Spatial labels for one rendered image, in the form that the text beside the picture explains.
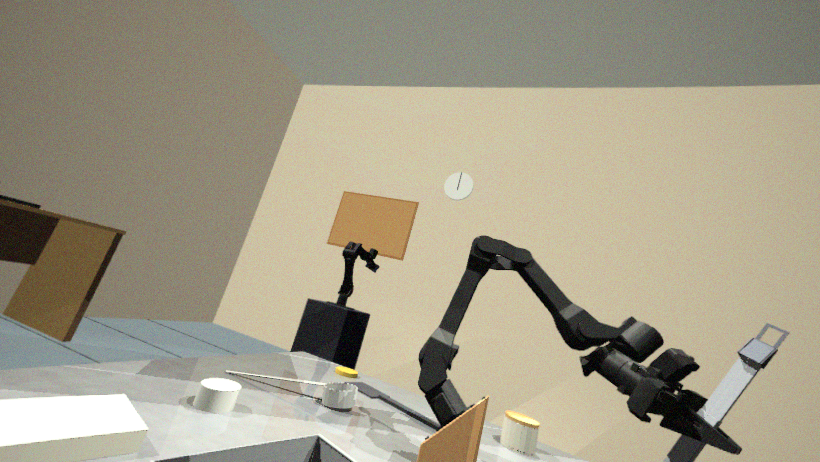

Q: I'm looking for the white jar with wooden lid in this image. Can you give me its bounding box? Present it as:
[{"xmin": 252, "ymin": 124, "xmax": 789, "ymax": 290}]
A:
[{"xmin": 500, "ymin": 411, "xmax": 539, "ymax": 457}]

